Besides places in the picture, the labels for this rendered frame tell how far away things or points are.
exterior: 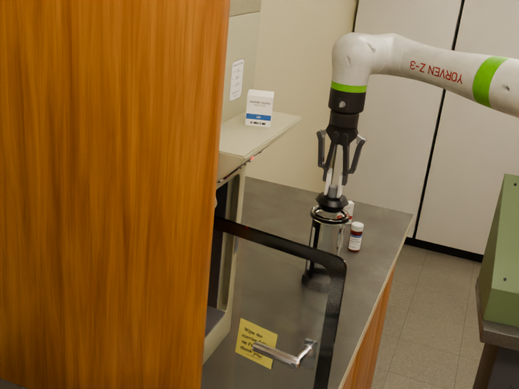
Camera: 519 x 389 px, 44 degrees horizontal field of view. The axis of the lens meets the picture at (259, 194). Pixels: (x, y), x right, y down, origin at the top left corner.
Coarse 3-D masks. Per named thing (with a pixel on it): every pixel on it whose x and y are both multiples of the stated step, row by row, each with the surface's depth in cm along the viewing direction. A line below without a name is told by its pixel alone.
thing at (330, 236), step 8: (312, 208) 178; (320, 208) 180; (320, 216) 173; (328, 216) 182; (336, 216) 181; (344, 216) 175; (328, 224) 172; (344, 224) 176; (320, 232) 175; (328, 232) 174; (336, 232) 174; (320, 240) 175; (328, 240) 175; (336, 240) 175; (320, 248) 176; (328, 248) 176; (336, 248) 177
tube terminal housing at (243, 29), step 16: (240, 16) 121; (256, 16) 129; (240, 32) 123; (256, 32) 131; (240, 48) 124; (256, 48) 133; (224, 96) 122; (224, 112) 124; (240, 112) 132; (240, 176) 141; (240, 192) 143; (240, 208) 145
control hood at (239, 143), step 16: (272, 112) 135; (224, 128) 120; (240, 128) 122; (256, 128) 123; (272, 128) 124; (288, 128) 126; (224, 144) 111; (240, 144) 112; (256, 144) 113; (224, 160) 108; (240, 160) 107; (224, 176) 109
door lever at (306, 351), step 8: (256, 344) 109; (264, 344) 109; (304, 344) 110; (256, 352) 109; (264, 352) 108; (272, 352) 108; (280, 352) 108; (304, 352) 109; (312, 352) 109; (280, 360) 107; (288, 360) 106; (296, 360) 106; (296, 368) 106
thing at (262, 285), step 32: (224, 224) 111; (224, 256) 113; (256, 256) 110; (288, 256) 106; (320, 256) 103; (224, 288) 115; (256, 288) 112; (288, 288) 108; (320, 288) 105; (224, 320) 117; (256, 320) 114; (288, 320) 110; (320, 320) 107; (224, 352) 120; (288, 352) 112; (320, 352) 109; (224, 384) 122; (256, 384) 118; (288, 384) 114; (320, 384) 111
